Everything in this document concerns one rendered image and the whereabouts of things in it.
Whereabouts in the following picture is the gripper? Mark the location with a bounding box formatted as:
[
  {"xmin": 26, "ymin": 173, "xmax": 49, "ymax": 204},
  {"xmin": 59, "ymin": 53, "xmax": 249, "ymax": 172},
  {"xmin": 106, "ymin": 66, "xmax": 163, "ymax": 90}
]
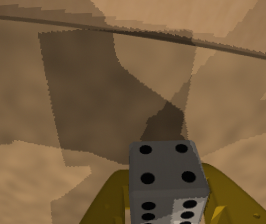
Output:
[{"xmin": 79, "ymin": 163, "xmax": 266, "ymax": 224}]

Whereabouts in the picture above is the white die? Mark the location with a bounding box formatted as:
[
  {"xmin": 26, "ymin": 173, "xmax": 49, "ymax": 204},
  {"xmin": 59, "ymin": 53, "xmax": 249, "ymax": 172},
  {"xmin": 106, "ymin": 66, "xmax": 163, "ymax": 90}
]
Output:
[{"xmin": 129, "ymin": 140, "xmax": 210, "ymax": 224}]

